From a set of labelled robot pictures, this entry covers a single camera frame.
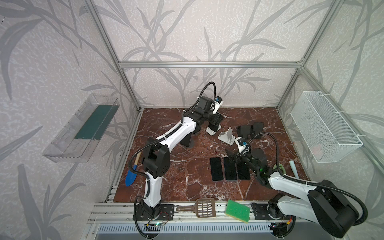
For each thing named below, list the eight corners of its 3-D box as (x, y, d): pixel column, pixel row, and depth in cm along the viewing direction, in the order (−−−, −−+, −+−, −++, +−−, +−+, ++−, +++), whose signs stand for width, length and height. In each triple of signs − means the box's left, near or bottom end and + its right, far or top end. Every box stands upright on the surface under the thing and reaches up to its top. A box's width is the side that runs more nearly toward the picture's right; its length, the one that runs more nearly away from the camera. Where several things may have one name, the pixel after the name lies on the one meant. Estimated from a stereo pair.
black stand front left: (251, 138, 105) (255, 129, 97) (249, 131, 109) (253, 122, 101) (261, 138, 105) (265, 129, 97) (258, 131, 109) (263, 122, 101)
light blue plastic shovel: (295, 178, 87) (297, 176, 85) (288, 162, 93) (290, 160, 91) (298, 178, 87) (300, 176, 85) (291, 162, 93) (293, 160, 91)
